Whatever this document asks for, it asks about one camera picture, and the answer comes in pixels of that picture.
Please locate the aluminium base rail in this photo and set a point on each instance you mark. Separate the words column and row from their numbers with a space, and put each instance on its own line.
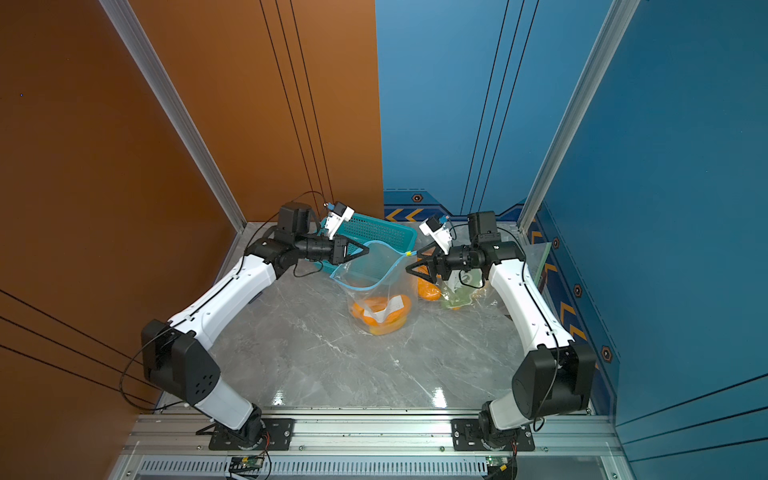
column 345, row 443

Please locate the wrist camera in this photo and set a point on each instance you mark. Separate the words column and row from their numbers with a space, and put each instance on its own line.
column 294, row 220
column 482, row 228

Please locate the clear green-zip bag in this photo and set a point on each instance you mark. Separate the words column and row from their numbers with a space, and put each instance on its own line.
column 466, row 288

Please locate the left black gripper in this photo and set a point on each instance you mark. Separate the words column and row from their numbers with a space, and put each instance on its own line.
column 339, row 250

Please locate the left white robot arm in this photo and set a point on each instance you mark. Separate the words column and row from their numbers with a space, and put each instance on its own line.
column 175, row 354

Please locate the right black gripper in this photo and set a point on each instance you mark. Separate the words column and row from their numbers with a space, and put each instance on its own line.
column 432, row 265

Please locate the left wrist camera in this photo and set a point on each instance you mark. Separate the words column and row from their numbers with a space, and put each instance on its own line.
column 294, row 220

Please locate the clear blue-zip bag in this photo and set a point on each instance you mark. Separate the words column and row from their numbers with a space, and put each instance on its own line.
column 441, row 239

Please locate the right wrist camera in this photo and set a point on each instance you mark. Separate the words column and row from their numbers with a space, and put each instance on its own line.
column 482, row 228

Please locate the teal plastic basket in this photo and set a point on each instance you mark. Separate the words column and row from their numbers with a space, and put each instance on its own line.
column 362, row 229

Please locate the smooth orange basket mango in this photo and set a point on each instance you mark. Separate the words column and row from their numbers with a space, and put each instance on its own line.
column 383, row 315

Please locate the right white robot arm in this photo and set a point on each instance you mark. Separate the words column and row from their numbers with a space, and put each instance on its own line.
column 556, row 374

